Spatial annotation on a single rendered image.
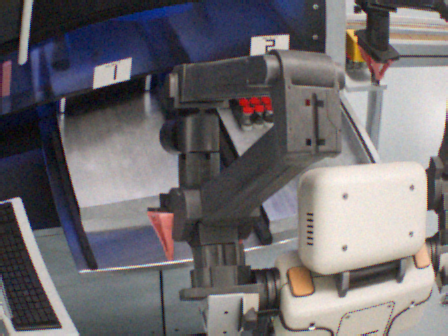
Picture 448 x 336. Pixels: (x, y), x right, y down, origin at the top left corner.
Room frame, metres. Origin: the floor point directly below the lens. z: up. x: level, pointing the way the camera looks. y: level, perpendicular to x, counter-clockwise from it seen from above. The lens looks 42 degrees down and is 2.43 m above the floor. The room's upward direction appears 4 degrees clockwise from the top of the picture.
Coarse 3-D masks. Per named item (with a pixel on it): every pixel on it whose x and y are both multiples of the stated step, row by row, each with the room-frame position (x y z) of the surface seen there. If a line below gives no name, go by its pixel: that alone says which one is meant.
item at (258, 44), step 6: (270, 36) 1.93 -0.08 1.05; (276, 36) 1.94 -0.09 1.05; (282, 36) 1.94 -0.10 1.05; (288, 36) 1.95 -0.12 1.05; (252, 42) 1.92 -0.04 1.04; (258, 42) 1.92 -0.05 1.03; (264, 42) 1.93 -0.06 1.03; (270, 42) 1.93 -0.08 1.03; (276, 42) 1.94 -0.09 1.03; (282, 42) 1.94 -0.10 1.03; (252, 48) 1.92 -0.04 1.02; (258, 48) 1.92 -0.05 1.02; (264, 48) 1.93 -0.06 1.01; (270, 48) 1.93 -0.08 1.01; (276, 48) 1.94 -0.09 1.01; (282, 48) 1.94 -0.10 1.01; (252, 54) 1.92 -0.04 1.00
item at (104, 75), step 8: (112, 64) 1.81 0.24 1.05; (120, 64) 1.82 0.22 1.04; (128, 64) 1.83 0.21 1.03; (96, 72) 1.80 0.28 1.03; (104, 72) 1.81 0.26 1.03; (112, 72) 1.81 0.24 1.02; (120, 72) 1.82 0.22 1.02; (128, 72) 1.83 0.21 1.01; (96, 80) 1.80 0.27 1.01; (104, 80) 1.81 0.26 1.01; (112, 80) 1.81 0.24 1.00; (120, 80) 1.82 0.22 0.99
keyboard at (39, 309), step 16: (0, 208) 1.57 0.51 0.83; (0, 224) 1.52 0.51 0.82; (16, 224) 1.53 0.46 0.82; (0, 240) 1.46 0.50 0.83; (16, 240) 1.47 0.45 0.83; (0, 256) 1.41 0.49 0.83; (16, 256) 1.42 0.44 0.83; (0, 272) 1.36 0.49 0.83; (16, 272) 1.37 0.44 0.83; (32, 272) 1.38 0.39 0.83; (16, 288) 1.32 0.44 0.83; (32, 288) 1.33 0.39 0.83; (16, 304) 1.27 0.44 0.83; (32, 304) 1.28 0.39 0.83; (48, 304) 1.30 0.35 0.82; (16, 320) 1.21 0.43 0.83; (32, 320) 1.23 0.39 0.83; (48, 320) 1.25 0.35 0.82
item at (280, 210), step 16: (224, 112) 1.86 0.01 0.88; (224, 128) 1.78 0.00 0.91; (240, 128) 1.82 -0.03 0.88; (352, 128) 1.82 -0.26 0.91; (240, 144) 1.77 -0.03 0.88; (352, 144) 1.80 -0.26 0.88; (336, 160) 1.75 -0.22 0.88; (352, 160) 1.75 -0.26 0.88; (368, 160) 1.72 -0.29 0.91; (288, 192) 1.65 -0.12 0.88; (272, 208) 1.61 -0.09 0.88; (288, 208) 1.61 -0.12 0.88; (272, 224) 1.54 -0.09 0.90; (288, 224) 1.55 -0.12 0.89
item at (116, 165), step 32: (128, 96) 1.90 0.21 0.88; (160, 96) 1.89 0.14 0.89; (64, 128) 1.79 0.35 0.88; (96, 128) 1.80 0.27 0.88; (128, 128) 1.80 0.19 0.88; (160, 128) 1.80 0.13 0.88; (64, 160) 1.68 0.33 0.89; (96, 160) 1.70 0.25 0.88; (128, 160) 1.71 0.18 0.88; (160, 160) 1.71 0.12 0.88; (96, 192) 1.61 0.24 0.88; (128, 192) 1.62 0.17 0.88; (160, 192) 1.63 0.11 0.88
